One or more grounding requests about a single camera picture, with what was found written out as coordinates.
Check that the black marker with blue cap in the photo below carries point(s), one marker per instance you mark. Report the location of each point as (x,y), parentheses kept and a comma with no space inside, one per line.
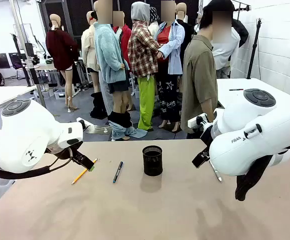
(117,172)

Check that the person's right forearm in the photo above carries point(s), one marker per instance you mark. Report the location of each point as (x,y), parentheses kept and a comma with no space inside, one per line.
(210,110)

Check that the mannequin in black top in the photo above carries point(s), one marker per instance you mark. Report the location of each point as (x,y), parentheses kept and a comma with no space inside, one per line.
(186,32)

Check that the mannequin in light blue shirt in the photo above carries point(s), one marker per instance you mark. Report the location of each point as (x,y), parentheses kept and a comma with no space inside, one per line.
(171,62)

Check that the mannequin with patterned headscarf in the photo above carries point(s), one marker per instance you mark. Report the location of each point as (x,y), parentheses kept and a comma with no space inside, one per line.
(154,17)

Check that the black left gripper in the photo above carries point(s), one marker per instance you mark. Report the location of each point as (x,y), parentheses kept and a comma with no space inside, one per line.
(78,155)

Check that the mannequin in plaid shirt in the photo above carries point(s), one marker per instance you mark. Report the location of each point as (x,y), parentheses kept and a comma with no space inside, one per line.
(143,55)

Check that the black office chair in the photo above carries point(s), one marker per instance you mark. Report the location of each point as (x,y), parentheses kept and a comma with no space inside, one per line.
(17,62)

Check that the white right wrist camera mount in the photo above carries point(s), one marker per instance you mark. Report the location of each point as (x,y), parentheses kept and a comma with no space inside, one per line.
(195,122)

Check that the white storage bin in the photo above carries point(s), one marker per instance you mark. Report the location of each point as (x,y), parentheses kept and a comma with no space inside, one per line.
(58,93)

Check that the mannequin in red jacket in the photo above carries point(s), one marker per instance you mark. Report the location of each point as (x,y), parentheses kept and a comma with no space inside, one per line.
(125,37)

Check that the mannequin in cream jacket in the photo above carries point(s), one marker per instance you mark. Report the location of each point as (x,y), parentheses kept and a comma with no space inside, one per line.
(88,50)

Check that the figure in white black top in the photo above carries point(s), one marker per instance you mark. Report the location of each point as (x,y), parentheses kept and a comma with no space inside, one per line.
(226,55)

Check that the red and black marker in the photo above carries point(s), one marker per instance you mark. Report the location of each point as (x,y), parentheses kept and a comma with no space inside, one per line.
(235,89)

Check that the person in olive shirt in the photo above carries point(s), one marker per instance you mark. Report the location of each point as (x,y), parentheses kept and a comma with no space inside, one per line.
(200,75)

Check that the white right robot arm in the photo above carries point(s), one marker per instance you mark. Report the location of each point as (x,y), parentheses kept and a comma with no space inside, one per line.
(247,145)

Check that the yellow pencil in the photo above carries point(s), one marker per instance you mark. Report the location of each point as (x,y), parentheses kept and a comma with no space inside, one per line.
(81,174)

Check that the silver pen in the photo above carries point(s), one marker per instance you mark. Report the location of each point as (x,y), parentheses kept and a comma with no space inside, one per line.
(216,173)

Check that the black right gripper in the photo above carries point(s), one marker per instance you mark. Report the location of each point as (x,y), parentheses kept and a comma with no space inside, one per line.
(207,135)

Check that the black mesh pen holder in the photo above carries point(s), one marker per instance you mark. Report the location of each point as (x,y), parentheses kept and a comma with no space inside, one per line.
(152,161)

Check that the mannequin in blue fleece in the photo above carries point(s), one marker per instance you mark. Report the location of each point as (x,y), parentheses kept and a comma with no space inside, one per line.
(108,55)

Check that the white side table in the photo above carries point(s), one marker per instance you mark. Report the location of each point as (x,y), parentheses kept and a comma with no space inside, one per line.
(250,86)
(5,96)

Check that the slanted grey metal post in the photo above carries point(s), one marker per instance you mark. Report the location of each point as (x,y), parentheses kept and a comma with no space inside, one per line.
(28,55)

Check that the black tripod stand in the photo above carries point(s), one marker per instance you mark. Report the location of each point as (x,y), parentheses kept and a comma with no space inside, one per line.
(254,50)

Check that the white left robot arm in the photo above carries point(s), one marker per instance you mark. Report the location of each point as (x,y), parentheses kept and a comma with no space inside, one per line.
(22,130)

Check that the mannequin in maroon sweater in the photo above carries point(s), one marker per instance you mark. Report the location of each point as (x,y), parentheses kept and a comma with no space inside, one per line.
(61,52)

